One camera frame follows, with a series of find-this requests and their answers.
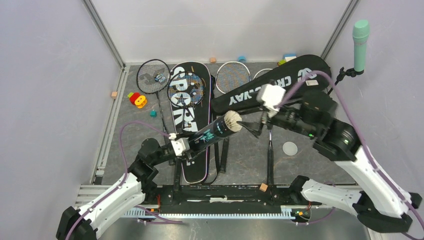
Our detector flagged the white shuttlecock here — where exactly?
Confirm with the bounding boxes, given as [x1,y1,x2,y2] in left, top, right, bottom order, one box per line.
[224,110,242,133]

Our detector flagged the translucent tube lid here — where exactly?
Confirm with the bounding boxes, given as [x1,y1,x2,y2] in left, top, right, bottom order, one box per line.
[282,141,298,156]

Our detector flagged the black shuttlecock tube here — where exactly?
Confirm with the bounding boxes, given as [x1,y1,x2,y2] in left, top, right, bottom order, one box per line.
[188,113,238,151]

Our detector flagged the black crossway racket bag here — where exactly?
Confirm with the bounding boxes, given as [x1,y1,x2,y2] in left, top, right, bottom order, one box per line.
[211,54,332,115]

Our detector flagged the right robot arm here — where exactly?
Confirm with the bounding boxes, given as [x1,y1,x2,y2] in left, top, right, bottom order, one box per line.
[241,90,422,233]

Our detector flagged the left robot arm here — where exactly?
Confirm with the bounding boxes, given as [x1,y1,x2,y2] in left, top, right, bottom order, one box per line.
[55,137,191,240]

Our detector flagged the black white shaft racket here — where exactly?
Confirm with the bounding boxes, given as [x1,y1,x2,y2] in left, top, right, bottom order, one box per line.
[253,68,274,185]

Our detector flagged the black sport racket bag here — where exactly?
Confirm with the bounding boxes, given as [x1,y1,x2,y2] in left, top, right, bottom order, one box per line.
[170,61,212,184]

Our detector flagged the teal cube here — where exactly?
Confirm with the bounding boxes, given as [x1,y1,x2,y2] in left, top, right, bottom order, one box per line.
[149,110,158,118]

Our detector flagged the small wooden cube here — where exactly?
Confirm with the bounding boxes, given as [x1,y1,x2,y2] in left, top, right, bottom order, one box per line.
[259,183,269,193]

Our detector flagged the green blue blocks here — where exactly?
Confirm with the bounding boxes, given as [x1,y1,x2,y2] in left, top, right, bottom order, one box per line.
[277,53,297,66]

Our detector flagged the red yellow toy blocks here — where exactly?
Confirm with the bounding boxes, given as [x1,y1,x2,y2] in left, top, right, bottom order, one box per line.
[127,92,148,109]

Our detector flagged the black microphone tripod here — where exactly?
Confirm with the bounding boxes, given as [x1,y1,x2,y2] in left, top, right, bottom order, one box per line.
[334,67,365,85]

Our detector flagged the green microphone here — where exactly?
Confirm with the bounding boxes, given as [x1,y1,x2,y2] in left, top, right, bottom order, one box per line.
[352,19,370,72]

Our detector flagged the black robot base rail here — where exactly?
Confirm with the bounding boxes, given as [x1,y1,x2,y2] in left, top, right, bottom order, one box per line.
[143,184,320,214]

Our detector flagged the white frame racket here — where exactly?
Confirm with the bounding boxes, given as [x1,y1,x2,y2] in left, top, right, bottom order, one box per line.
[215,61,251,94]

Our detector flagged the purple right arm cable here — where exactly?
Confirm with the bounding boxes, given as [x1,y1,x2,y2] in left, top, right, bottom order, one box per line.
[278,70,424,240]

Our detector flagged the wooden cube left rail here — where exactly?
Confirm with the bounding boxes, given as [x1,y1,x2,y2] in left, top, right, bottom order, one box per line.
[111,91,118,100]

